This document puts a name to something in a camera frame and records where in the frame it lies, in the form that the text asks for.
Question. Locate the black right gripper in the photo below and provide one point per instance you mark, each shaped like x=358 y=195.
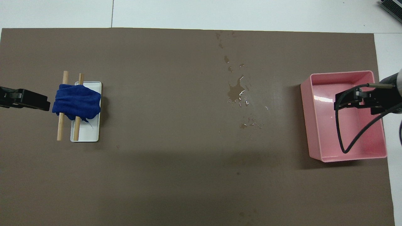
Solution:
x=384 y=97

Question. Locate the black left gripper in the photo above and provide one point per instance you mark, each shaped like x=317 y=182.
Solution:
x=9 y=100

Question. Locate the blue towel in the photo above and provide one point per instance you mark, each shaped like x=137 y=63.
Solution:
x=77 y=102

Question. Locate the spilled water puddle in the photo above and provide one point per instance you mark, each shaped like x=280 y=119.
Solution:
x=234 y=92

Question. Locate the pink plastic bin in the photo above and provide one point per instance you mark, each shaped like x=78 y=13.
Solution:
x=345 y=131

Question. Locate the white rectangular tray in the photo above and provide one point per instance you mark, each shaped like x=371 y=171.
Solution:
x=89 y=130

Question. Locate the grey ribbed device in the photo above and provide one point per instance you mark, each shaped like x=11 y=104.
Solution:
x=392 y=8

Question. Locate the brown table mat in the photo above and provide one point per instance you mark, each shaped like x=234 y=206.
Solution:
x=176 y=141

